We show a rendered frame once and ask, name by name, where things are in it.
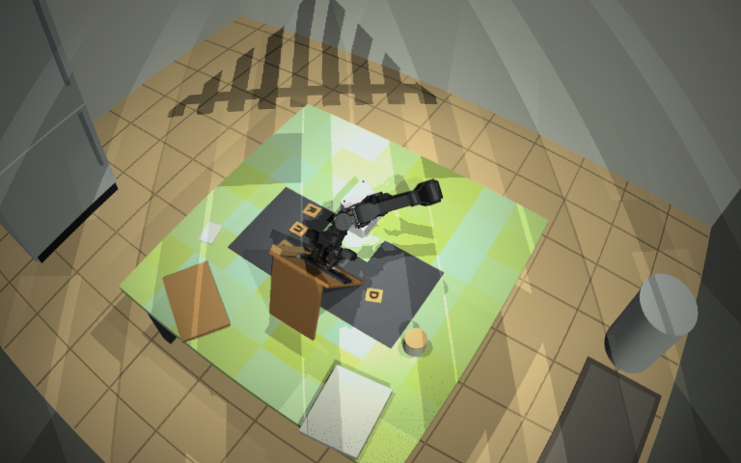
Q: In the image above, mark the tan flat board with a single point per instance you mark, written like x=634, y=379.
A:
x=195, y=302

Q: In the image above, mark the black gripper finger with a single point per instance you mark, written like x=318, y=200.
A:
x=317, y=250
x=334, y=261

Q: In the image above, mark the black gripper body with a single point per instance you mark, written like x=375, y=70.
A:
x=343, y=252

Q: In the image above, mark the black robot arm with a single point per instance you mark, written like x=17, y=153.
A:
x=379, y=204

